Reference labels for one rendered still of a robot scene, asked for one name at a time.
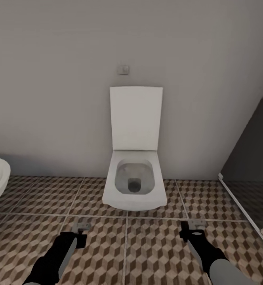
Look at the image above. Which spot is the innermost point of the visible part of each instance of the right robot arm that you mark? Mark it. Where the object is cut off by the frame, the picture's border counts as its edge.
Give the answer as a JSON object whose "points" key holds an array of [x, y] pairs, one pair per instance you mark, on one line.
{"points": [[212, 260]]}

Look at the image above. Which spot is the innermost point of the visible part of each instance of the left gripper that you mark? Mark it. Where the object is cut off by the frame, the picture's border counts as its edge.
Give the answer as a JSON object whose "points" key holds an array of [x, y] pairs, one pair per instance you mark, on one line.
{"points": [[81, 240]]}

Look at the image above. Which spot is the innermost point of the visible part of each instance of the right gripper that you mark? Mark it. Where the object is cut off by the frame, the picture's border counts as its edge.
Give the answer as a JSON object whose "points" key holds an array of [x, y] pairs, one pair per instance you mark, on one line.
{"points": [[185, 234]]}

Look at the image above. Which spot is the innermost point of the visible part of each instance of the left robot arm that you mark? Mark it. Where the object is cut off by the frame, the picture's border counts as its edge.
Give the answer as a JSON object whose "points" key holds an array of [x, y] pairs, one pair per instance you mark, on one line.
{"points": [[48, 270]]}

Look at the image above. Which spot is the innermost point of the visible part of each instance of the door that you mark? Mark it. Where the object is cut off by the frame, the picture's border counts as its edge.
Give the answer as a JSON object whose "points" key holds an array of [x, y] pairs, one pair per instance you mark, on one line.
{"points": [[243, 171]]}

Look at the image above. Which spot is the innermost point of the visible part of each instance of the shower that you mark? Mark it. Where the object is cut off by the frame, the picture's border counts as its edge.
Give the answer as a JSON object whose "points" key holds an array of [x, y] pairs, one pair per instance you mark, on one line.
{"points": [[243, 210]]}

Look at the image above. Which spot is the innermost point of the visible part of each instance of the toilet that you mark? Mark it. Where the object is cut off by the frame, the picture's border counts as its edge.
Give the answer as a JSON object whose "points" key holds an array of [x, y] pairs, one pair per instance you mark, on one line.
{"points": [[134, 181]]}

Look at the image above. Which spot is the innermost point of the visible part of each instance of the hook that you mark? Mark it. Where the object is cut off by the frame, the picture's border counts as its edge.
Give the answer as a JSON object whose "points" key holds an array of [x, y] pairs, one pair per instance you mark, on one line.
{"points": [[123, 69]]}

